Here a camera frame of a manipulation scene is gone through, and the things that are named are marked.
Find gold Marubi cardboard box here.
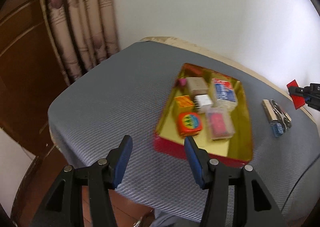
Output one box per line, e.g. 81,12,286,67
186,77,208,97

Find large steel clamp clip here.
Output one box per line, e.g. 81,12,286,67
270,99,292,131

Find grey honeycomb table mat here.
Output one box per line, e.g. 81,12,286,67
48,41,319,222

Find clear box with blue label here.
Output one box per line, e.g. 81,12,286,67
211,78,238,112

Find floral beige curtain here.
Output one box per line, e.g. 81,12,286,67
40,0,119,85

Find clear box with pink eraser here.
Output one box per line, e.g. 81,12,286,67
206,107,235,140

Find silver rectangular metal case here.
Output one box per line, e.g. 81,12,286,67
261,99,278,124

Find small blue patterned tin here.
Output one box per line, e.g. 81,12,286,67
271,122,286,138

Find dark wooden cabinet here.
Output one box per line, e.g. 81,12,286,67
0,0,71,157

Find magenta rectangular block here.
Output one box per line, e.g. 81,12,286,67
177,78,187,87

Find red and gold toffee tin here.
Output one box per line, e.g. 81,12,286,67
153,63,253,167

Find white cube block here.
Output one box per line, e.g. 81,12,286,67
194,94,213,114

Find yellow striped cube block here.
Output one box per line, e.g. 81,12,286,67
173,95,194,117

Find red wedge block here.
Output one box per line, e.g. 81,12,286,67
287,79,305,110

